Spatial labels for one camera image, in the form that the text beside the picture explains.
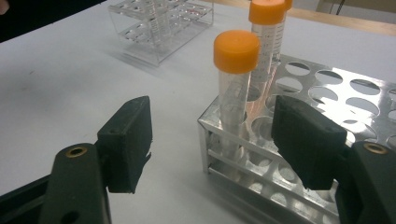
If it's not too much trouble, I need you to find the orange-capped clear test tube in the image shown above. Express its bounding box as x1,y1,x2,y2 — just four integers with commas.
274,0,294,64
213,29,261,162
247,0,288,105

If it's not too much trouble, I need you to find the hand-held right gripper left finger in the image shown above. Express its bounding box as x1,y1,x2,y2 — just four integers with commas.
38,95,153,224

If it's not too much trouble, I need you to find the metal test tube rack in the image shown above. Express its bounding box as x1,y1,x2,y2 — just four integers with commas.
197,54,396,224

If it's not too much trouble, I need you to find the clear plastic test tube rack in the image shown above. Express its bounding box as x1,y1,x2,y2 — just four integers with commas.
106,0,215,67

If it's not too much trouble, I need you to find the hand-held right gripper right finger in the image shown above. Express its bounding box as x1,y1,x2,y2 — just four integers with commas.
270,94,396,224

